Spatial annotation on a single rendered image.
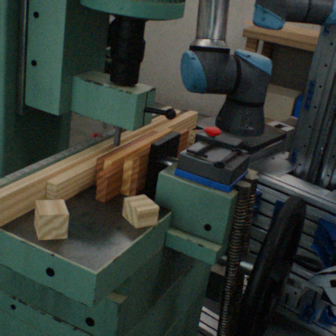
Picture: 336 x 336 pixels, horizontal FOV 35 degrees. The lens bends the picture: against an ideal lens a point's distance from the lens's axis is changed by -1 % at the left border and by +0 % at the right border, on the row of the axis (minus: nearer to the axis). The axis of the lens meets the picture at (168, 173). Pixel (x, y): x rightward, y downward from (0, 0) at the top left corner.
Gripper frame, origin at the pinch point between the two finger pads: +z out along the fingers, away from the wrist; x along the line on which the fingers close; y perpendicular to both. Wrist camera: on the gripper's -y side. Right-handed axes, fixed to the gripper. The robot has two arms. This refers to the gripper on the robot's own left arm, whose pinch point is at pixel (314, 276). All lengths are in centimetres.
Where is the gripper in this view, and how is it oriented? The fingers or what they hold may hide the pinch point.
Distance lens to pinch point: 107.4
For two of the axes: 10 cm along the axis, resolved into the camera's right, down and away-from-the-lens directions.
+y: 3.2, 9.3, 1.7
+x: 4.5, -3.1, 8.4
